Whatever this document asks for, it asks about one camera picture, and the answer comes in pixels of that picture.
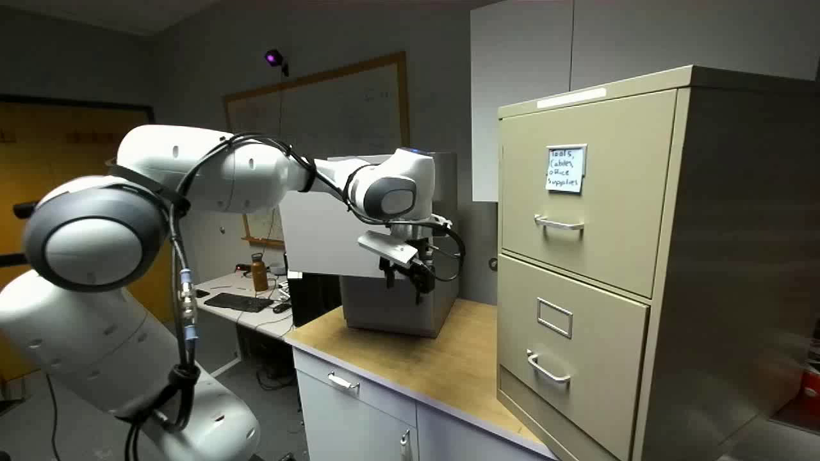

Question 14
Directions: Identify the white cabinet with wooden top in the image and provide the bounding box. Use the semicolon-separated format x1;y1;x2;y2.
284;296;556;461

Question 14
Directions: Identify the beige metal file cabinet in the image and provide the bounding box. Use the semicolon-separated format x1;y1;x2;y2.
495;65;820;461

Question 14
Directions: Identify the silver wrist camera bar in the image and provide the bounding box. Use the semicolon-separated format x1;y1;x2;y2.
355;230;423;269

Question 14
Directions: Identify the white office desk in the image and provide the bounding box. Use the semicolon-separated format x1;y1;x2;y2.
191;269;298;345

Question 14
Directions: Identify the white handwritten label card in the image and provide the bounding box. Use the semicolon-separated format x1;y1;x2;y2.
542;140;590;198

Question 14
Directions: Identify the beige labelled cabinet drawer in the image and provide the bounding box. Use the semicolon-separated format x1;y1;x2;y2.
496;86;679;299

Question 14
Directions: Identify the red object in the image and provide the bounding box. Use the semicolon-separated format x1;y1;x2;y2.
795;318;820;431

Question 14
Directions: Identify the wall camera with purple light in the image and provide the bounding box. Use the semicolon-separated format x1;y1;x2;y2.
262;47;292;80

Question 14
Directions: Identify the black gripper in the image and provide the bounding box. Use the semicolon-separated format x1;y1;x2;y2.
378;241;440;307

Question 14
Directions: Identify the yellow wooden door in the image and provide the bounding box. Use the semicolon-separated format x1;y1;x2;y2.
0;95;178;385

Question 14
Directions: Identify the black computer case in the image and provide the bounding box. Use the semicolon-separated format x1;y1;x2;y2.
286;271;345;331

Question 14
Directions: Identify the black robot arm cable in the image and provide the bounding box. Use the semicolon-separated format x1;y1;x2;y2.
107;130;468;461

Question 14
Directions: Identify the beige unlabelled cabinet drawer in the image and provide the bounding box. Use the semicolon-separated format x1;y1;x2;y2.
495;253;654;461

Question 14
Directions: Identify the wood framed bulletin board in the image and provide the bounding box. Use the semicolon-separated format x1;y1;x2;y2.
223;50;412;252

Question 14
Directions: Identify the brown bottle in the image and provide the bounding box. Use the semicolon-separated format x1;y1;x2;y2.
249;252;271;294

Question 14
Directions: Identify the black computer keyboard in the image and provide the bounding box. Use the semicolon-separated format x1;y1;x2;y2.
203;289;276;316

